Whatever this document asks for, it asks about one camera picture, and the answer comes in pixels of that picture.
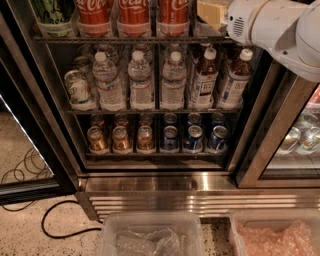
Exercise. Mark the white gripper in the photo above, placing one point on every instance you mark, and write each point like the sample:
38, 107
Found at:
237, 22

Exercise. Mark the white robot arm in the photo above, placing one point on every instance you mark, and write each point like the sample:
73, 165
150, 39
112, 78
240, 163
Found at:
287, 29

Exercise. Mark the right coca-cola can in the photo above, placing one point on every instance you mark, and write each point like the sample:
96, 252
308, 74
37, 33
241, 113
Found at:
173, 16

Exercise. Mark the coca-cola can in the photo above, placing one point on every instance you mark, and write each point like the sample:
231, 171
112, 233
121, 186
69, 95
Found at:
134, 17
94, 16
173, 16

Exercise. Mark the middle coca-cola can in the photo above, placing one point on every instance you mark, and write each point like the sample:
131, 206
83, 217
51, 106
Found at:
134, 17

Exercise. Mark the left coca-cola can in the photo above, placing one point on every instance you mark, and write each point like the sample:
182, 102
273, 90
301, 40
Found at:
94, 16

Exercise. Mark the right blue can front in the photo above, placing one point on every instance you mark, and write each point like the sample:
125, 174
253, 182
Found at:
217, 141

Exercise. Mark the blue can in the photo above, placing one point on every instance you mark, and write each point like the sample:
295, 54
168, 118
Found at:
217, 141
170, 140
193, 138

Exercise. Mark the middle blue can front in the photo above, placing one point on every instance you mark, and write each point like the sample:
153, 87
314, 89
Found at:
193, 138

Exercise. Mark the left blue can front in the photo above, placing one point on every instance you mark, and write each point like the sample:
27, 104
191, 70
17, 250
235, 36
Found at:
170, 140

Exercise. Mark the right gold can front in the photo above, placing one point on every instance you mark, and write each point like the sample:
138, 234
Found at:
145, 141

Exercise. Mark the gold can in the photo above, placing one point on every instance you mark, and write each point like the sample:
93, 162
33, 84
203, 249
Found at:
121, 141
145, 141
97, 141

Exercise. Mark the right fridge glass door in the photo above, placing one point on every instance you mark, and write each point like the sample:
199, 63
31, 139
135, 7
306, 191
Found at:
277, 98

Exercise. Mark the silver can behind right door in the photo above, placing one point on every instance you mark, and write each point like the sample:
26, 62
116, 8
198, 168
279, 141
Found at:
309, 141

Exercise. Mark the green lacroix can top shelf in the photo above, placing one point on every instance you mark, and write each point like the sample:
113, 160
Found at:
53, 17

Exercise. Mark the middle gold can front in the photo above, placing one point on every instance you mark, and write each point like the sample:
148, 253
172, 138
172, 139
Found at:
121, 141

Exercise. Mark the left gold can front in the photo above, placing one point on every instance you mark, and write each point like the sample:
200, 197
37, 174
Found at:
97, 141

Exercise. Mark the steel fridge base grille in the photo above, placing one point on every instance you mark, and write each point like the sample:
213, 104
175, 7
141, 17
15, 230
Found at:
203, 194

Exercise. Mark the open fridge glass door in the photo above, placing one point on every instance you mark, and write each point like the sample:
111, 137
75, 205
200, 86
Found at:
34, 121

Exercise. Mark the right iced tea bottle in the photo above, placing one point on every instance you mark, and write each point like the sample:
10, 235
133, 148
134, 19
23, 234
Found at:
235, 79

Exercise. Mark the iced tea bottle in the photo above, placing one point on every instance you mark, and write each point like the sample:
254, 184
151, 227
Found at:
235, 79
200, 93

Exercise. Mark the left iced tea bottle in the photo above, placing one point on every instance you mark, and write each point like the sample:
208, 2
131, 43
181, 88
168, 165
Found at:
200, 93

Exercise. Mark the right water bottle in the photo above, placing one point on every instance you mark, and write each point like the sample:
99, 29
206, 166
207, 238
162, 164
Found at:
173, 82

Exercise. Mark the water bottle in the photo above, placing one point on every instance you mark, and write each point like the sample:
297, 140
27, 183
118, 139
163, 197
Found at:
173, 82
140, 80
109, 84

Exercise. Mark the middle water bottle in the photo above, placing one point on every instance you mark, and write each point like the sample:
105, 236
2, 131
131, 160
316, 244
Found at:
140, 80

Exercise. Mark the left water bottle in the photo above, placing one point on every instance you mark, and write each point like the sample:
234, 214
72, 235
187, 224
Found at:
109, 84

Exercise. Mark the bin with pink bubble wrap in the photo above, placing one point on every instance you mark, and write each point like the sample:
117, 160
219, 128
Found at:
275, 219

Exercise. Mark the clear bubble wrap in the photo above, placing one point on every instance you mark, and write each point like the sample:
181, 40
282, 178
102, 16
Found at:
163, 242

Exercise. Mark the clear plastic bin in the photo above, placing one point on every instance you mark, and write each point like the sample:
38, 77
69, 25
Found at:
183, 223

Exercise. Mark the pink bubble wrap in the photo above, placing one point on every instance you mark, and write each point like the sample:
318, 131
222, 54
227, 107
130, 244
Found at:
295, 240

